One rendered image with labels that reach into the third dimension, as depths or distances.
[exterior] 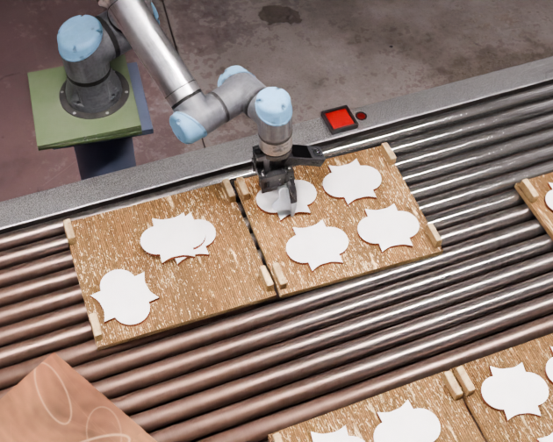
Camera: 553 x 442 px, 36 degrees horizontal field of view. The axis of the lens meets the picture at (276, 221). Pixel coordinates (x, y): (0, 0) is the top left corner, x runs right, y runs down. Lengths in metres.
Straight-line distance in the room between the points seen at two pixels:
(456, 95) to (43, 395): 1.38
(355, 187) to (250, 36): 1.91
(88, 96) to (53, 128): 0.13
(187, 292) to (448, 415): 0.63
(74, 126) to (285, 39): 1.77
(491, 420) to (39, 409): 0.91
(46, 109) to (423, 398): 1.25
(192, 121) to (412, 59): 2.22
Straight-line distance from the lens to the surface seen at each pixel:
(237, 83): 1.84
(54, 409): 1.69
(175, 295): 1.90
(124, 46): 2.25
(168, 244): 1.96
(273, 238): 1.99
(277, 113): 1.76
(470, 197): 2.18
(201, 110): 1.79
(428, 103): 2.37
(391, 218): 2.05
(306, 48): 3.85
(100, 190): 2.12
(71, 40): 2.20
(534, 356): 1.94
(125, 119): 2.29
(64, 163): 3.42
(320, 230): 2.00
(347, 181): 2.10
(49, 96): 2.39
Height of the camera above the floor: 2.55
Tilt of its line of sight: 53 degrees down
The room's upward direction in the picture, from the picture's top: 4 degrees clockwise
